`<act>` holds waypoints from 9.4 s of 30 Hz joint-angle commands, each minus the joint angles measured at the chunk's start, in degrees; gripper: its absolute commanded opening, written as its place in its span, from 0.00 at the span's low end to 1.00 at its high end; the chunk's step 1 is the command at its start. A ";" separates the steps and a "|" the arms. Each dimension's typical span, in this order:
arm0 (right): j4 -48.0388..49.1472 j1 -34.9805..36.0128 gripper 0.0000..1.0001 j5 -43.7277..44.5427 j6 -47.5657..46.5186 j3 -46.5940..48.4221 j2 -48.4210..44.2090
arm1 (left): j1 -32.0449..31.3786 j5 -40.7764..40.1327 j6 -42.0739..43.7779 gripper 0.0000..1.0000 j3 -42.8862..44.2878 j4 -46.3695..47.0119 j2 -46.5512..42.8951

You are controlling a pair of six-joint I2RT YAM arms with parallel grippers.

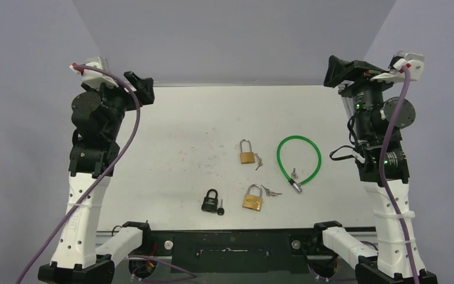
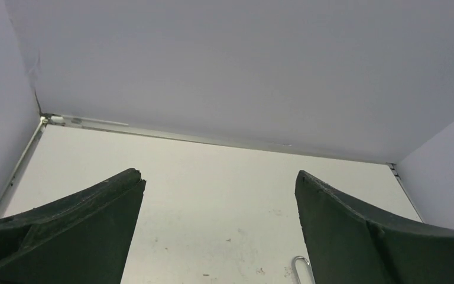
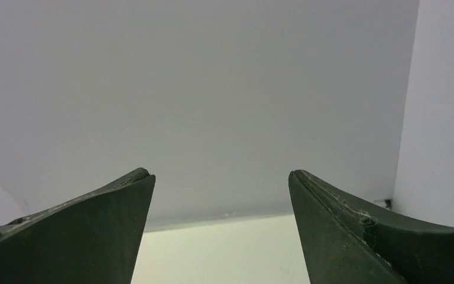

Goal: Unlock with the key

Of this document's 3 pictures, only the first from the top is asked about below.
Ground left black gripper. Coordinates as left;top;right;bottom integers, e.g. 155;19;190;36
83;71;153;139

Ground padlock keys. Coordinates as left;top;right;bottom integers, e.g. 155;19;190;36
254;153;263;170
260;185;282;196

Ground brass padlock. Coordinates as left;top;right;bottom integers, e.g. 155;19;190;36
239;139;255;164
242;184;264;211

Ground black padlock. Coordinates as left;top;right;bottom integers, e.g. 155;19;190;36
201;189;218;213

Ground black head key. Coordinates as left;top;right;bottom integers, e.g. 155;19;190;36
216;199;225;216

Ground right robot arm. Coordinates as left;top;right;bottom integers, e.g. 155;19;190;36
310;51;437;283

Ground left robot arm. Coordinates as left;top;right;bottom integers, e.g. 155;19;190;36
38;70;155;283

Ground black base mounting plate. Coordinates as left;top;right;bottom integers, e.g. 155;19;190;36
130;228;337;274

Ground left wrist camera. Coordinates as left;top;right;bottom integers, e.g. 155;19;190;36
69;57;118;91

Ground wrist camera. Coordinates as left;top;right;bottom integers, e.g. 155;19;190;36
370;51;425;83
69;57;118;91

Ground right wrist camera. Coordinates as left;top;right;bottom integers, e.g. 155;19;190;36
370;51;425;83

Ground cable lock keys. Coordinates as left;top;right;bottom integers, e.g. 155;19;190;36
291;168;299;180

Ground green cable lock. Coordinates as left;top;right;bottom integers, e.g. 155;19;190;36
275;135;323;194

